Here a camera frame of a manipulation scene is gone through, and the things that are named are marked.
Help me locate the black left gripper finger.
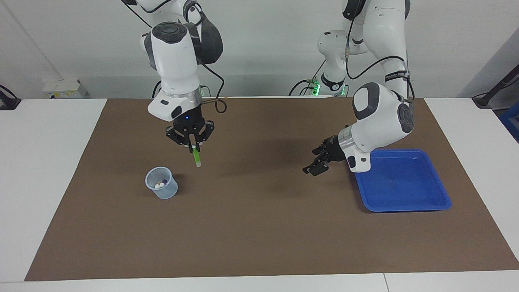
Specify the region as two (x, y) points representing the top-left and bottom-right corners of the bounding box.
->
(311, 140), (331, 157)
(302, 156), (330, 176)

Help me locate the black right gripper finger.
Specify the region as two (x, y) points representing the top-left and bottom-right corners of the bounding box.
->
(165, 125), (192, 154)
(195, 120), (215, 154)

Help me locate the translucent plastic cup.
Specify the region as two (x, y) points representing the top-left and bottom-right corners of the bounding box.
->
(145, 166), (178, 200)

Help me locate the blue plastic tray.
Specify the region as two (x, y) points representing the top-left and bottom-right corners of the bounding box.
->
(354, 149), (452, 213)

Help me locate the brown table mat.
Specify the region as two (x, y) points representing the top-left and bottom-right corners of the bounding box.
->
(24, 97), (519, 281)

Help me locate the white power socket box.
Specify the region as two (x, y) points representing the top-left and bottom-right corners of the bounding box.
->
(42, 79), (88, 99)

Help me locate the black stand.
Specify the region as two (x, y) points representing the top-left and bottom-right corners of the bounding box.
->
(472, 65), (519, 109)

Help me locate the blue box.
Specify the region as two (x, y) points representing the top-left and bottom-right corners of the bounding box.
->
(500, 113), (519, 143)

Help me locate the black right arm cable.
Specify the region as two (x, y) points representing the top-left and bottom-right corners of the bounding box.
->
(122, 0), (227, 114)

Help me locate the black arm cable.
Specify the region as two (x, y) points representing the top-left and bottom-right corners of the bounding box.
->
(344, 0), (416, 103)
(122, 0), (227, 114)

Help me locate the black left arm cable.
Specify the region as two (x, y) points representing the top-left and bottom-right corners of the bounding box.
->
(344, 0), (416, 103)

